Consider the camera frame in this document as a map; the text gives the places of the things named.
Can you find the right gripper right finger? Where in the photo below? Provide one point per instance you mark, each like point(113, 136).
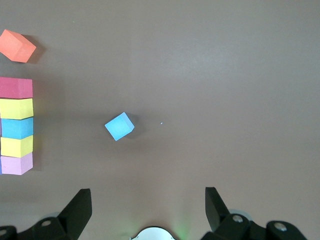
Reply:
point(225, 225)

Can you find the yellow foam cube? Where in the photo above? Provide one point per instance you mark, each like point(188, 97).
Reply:
point(16, 108)
point(16, 147)

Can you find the orange foam cube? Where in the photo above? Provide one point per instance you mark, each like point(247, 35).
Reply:
point(15, 46)

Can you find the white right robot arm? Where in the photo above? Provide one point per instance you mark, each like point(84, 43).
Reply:
point(153, 235)

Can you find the brown table mat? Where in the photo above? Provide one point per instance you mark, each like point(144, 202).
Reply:
point(200, 75)

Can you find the purple foam cube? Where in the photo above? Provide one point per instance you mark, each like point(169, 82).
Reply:
point(0, 166)

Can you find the pink foam cube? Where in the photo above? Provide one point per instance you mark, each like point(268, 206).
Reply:
point(15, 165)

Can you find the blue foam cube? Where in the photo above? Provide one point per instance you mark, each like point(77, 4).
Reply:
point(118, 127)
point(17, 128)

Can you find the red foam cube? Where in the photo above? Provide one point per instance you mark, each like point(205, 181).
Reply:
point(15, 87)

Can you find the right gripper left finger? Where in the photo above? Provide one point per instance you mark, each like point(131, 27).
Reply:
point(65, 222)

